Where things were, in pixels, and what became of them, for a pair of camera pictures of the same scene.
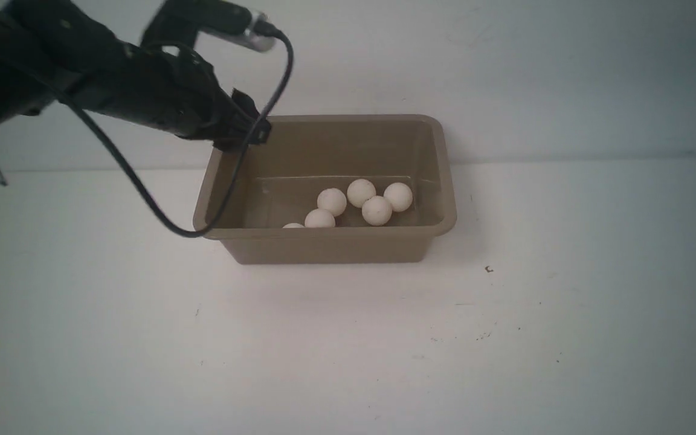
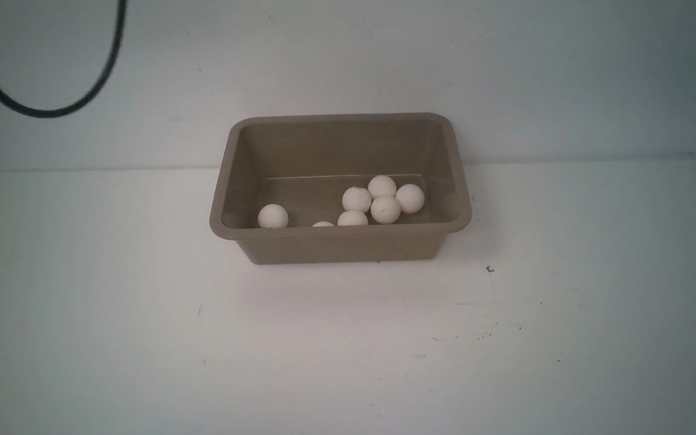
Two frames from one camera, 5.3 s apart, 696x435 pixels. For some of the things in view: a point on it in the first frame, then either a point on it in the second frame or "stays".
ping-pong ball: (359, 190) to (382, 185)
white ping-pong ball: (319, 218) to (352, 218)
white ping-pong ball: (400, 196) to (411, 197)
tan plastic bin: (335, 189) stays
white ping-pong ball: (332, 200) to (356, 198)
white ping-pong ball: (376, 211) stays
